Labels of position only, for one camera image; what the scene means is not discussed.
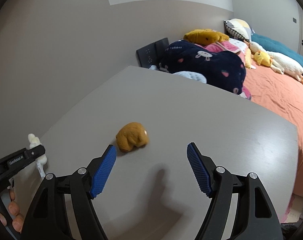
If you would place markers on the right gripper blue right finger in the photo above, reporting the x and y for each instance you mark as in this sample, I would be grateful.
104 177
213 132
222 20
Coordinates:
202 168

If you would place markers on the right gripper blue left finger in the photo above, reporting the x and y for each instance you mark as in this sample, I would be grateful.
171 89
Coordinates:
100 169

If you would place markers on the small brown plush toy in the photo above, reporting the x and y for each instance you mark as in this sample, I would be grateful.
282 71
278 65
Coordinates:
130 136

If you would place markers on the white foam bundle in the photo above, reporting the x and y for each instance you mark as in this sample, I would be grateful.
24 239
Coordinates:
38 152

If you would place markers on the person's left hand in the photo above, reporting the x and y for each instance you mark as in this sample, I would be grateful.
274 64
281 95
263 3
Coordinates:
14 210

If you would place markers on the grey desk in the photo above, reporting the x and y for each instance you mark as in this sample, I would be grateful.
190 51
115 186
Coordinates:
151 192

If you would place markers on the light blue cloth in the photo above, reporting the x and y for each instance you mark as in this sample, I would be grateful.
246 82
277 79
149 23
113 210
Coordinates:
190 75

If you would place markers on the navy patterned blanket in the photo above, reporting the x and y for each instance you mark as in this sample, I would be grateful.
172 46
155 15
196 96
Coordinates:
179 56

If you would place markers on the pastel foam floor mat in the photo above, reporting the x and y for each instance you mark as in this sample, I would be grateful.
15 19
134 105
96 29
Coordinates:
294 211

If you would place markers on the orange bed cover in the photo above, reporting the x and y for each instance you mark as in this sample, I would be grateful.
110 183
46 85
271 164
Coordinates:
282 95

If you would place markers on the yellow pillow by blanket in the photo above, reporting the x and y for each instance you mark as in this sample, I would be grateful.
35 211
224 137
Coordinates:
248 59

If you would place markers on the pink blanket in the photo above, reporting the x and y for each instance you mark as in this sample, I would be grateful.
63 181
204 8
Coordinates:
229 46

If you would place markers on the yellow duck plush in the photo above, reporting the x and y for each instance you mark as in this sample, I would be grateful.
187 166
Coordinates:
263 58

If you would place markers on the mustard plush toy on bed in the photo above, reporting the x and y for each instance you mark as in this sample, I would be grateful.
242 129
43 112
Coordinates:
205 37

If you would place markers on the white dotted pillow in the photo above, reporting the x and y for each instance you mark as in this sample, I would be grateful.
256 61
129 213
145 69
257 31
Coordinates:
240 44

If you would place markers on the white goose plush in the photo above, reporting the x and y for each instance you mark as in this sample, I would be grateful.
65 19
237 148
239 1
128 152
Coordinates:
281 63

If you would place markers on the checked white pillow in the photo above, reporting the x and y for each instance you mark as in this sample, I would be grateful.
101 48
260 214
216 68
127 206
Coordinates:
238 29

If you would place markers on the teal long cushion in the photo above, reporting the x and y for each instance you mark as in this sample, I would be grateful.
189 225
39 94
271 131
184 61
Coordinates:
275 46

